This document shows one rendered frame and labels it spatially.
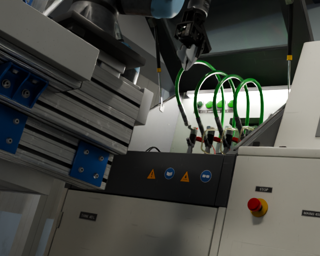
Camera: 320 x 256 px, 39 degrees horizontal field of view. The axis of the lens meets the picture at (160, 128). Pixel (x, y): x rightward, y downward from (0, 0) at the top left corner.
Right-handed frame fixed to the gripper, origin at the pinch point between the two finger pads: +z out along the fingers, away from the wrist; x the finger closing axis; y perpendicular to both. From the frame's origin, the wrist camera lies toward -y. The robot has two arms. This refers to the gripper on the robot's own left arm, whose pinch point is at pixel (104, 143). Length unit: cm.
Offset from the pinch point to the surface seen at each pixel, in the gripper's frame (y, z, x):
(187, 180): -1.9, 12.0, -41.8
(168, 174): -1.9, 10.8, -34.3
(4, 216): 279, 15, 444
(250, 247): -2, 29, -67
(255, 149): -2, 1, -63
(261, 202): -2, 16, -68
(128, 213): -1.8, 24.8, -21.9
